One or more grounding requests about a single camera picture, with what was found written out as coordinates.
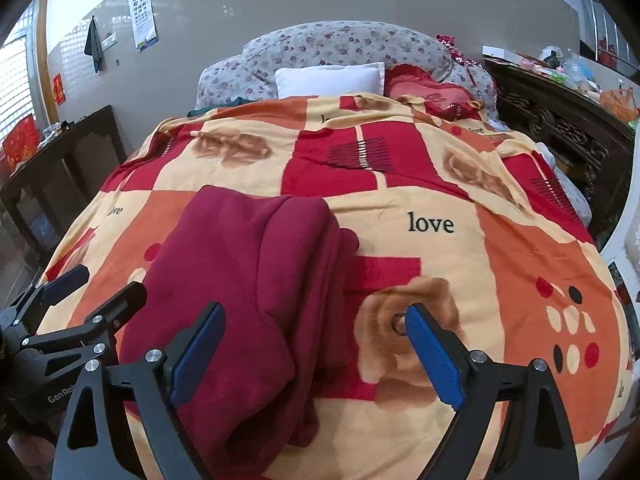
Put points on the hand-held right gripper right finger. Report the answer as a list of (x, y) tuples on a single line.
[(432, 360)]

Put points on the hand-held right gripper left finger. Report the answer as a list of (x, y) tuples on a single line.
[(197, 355)]

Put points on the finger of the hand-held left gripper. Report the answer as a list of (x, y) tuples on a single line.
[(65, 280), (125, 305)]

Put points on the maroon fleece sweater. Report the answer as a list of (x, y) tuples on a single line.
[(240, 285)]

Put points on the red orange checked printed blanket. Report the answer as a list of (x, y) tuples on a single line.
[(450, 280)]

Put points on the crumpled silver bag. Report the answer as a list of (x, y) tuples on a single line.
[(57, 134)]

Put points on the red gift box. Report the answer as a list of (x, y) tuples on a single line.
[(21, 140)]

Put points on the window with white lattice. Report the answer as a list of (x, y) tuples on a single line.
[(15, 85)]

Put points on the teal cloth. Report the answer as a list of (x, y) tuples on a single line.
[(225, 104)]

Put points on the dark hanging cloth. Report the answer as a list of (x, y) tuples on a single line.
[(93, 45)]

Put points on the dark carved wooden headboard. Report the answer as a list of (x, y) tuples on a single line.
[(565, 125)]

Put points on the red ruffled pillow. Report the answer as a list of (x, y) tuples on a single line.
[(425, 90)]

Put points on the white pillow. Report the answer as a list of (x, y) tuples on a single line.
[(325, 80)]

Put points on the red patterned cloth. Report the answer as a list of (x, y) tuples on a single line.
[(452, 47)]

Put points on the white flat box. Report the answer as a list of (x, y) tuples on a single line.
[(500, 51)]

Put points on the orange plastic bag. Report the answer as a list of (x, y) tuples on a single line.
[(620, 105)]

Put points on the pile of clear plastic bags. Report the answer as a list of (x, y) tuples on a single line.
[(560, 70)]

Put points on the grey floral quilt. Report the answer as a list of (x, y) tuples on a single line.
[(340, 45)]

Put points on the metal window grille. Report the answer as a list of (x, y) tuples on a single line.
[(607, 30)]

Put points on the red paper wall sticker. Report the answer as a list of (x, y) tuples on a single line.
[(58, 89)]

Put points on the white wall socket strip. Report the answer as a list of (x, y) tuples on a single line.
[(109, 40)]

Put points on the wall eye chart poster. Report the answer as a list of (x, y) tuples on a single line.
[(144, 15)]

